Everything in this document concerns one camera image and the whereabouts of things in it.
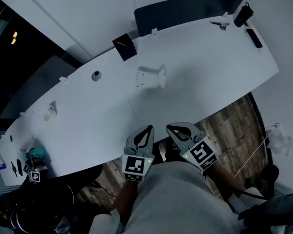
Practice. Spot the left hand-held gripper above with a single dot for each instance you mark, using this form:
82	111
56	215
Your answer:
135	166

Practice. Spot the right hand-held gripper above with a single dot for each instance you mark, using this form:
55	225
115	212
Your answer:
200	152

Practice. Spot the white cylindrical object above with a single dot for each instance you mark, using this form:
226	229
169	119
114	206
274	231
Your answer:
152	77

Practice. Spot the person's left forearm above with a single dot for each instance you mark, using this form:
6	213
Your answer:
127	199

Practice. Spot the person's right forearm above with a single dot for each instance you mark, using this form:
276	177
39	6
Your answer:
222	179

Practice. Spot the teal object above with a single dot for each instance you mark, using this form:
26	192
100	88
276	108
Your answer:
38	151

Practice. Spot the person's grey clothing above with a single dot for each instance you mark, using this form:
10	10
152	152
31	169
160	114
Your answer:
175	201

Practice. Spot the white cup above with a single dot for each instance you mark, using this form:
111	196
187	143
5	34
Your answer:
51	111

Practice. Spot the black box with red pen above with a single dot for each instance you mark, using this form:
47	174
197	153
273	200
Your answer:
124	47

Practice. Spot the clear plastic bag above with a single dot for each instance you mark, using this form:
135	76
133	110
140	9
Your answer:
281	140

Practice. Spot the white divider clip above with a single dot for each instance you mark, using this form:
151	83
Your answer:
154	31
224	14
63	78

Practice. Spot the idle gripper device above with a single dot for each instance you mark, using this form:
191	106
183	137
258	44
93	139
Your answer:
35	170

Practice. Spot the black bag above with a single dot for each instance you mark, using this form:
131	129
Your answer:
271	211

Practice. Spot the silver metal clamp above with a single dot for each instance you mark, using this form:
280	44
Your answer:
221	25

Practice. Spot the grey desk divider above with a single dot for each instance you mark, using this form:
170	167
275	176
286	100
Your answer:
36	89

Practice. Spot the black phone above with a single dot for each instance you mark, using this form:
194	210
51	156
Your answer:
254	38

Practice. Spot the dark blue desk divider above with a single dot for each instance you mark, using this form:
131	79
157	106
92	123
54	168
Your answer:
185	12

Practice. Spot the black hand tool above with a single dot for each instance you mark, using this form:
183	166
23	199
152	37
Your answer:
14	169

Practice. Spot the black drinking bottle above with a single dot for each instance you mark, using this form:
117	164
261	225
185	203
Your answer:
243	14

